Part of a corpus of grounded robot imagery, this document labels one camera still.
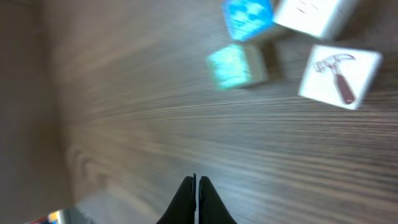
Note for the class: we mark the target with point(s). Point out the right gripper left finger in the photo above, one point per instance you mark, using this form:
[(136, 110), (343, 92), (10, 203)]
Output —
[(182, 208)]

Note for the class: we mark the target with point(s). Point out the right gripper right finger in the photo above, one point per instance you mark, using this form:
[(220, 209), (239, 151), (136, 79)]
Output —
[(211, 207)]

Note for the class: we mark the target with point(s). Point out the blue wooden letter block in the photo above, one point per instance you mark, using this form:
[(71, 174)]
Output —
[(247, 19)]

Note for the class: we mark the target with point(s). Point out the green wooden block Z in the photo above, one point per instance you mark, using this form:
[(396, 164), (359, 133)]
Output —
[(237, 66)]

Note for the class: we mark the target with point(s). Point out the teal-edged wooden block V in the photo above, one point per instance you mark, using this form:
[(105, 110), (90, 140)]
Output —
[(323, 19)]

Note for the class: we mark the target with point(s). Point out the yellow-edged wooden block K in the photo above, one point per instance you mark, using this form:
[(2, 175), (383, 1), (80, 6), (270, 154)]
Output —
[(339, 76)]

